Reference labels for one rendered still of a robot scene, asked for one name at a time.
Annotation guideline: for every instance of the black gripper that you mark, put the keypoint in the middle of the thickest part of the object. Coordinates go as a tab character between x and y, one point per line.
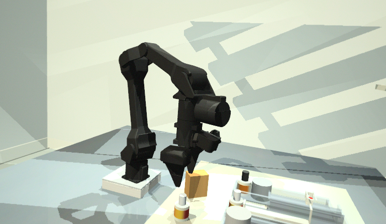
176	158

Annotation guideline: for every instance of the orange jar with black cap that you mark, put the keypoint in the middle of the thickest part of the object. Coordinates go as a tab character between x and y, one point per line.
244	183

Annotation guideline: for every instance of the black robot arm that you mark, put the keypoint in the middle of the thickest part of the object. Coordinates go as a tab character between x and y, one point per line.
197	102

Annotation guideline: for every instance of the orange-yellow wooden block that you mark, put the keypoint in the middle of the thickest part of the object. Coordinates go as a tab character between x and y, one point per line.
196	184

